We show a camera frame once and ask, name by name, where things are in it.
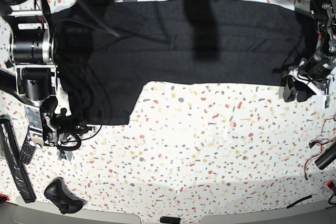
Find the small black box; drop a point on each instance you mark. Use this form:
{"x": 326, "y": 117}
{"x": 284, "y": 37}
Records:
{"x": 170, "y": 220}

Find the long black plastic bar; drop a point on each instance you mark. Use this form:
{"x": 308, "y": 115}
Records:
{"x": 17, "y": 169}

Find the black cable tie strip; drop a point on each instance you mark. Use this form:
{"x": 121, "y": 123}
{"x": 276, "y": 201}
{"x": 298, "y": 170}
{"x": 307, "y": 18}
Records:
{"x": 299, "y": 201}

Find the black TV remote control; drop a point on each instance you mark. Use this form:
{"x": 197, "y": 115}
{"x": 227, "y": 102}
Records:
{"x": 27, "y": 150}

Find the small red clip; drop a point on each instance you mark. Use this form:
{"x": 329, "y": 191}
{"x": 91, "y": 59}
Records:
{"x": 331, "y": 185}
{"x": 3, "y": 198}

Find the black game controller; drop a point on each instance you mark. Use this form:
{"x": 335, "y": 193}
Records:
{"x": 56, "y": 194}

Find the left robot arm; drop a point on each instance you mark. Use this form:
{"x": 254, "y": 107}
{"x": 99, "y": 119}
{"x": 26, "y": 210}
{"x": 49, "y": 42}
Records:
{"x": 323, "y": 12}

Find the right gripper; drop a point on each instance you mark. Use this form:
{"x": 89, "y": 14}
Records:
{"x": 46, "y": 128}

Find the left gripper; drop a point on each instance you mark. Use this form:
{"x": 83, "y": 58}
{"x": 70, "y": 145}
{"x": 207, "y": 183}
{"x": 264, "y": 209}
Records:
{"x": 310, "y": 78}

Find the black curved plastic handle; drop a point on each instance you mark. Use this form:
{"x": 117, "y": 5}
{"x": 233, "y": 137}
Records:
{"x": 8, "y": 84}

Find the black T-shirt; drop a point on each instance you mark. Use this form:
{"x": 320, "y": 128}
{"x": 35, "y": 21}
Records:
{"x": 176, "y": 41}

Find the small red clip left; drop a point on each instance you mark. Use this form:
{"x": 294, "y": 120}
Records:
{"x": 3, "y": 198}

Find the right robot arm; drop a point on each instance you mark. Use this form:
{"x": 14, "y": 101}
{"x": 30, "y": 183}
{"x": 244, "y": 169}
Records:
{"x": 31, "y": 54}

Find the black cylinder with wires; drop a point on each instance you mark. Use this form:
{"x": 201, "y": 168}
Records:
{"x": 327, "y": 157}

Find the small red clip right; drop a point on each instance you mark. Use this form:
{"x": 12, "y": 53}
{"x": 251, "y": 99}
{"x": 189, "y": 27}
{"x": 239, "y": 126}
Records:
{"x": 331, "y": 185}

